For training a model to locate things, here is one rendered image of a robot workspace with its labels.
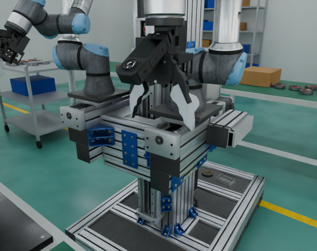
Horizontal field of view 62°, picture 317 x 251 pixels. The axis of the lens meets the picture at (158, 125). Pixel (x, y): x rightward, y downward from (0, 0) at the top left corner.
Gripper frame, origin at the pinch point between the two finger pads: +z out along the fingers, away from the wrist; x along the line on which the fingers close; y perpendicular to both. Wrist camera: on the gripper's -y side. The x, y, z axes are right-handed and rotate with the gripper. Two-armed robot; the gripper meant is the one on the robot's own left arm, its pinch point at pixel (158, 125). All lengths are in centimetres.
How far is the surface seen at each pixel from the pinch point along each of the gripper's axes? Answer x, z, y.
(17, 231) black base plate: 41, 38, -13
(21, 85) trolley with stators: 293, 49, 129
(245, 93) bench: 44, 42, 216
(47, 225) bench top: 39, 40, -5
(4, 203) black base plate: 58, 38, -9
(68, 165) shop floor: 185, 115, 106
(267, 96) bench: 22, 42, 215
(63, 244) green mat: 28.0, 40.2, -7.6
